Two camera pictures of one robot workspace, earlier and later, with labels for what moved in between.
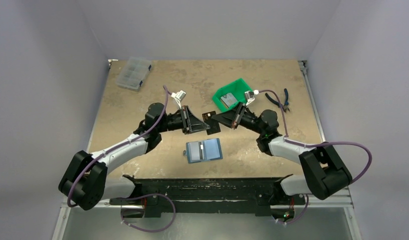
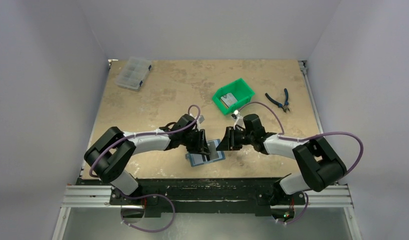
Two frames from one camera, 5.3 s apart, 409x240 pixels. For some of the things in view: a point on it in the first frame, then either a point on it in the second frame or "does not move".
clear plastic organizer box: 134,72 does not move
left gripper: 186,117 -> 195,149
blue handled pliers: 285,106 does not move
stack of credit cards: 228,100 does not move
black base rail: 207,195 does not move
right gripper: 239,115 -> 232,138
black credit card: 213,124 -> 213,154
